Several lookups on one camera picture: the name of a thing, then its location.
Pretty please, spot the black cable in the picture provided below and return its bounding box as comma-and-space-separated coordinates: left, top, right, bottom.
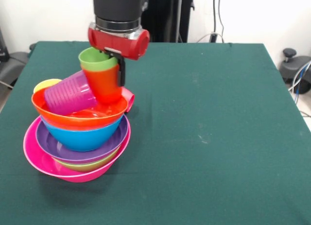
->
213, 0, 217, 35
218, 0, 225, 43

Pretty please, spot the orange bowl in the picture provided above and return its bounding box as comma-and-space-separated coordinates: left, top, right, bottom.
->
31, 88, 129, 131

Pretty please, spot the orange cup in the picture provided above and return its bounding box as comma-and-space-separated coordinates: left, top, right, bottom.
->
82, 63, 122, 104

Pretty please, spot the red cup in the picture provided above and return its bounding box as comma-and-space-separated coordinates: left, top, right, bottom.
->
121, 87, 136, 113

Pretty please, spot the purple cup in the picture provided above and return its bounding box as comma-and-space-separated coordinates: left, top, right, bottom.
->
44, 70, 98, 115

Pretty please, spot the yellow cup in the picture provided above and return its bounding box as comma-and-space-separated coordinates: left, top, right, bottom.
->
33, 78, 63, 94

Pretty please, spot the pink bowl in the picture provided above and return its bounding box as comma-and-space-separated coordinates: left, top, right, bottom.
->
23, 115, 132, 183

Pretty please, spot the green bowl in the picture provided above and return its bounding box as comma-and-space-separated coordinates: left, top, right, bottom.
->
57, 147, 121, 173

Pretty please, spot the blue bowl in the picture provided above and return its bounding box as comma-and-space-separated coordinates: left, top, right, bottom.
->
40, 114, 123, 152

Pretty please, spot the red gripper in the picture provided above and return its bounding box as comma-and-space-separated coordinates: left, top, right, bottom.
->
87, 22, 151, 87

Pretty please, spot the grey cable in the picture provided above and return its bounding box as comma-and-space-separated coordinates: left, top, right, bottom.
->
288, 61, 311, 92

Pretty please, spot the green cup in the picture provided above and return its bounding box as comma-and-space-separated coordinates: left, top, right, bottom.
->
78, 47, 120, 71

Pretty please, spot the blue cable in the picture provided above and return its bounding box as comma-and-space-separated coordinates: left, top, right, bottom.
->
294, 61, 308, 97

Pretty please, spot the black equipment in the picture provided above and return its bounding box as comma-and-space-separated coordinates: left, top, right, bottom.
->
0, 28, 31, 89

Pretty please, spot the purple bowl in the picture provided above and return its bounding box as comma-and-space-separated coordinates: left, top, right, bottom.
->
35, 114, 129, 165

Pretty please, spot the dark green tablecloth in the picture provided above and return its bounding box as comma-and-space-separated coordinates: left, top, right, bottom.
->
0, 41, 311, 225

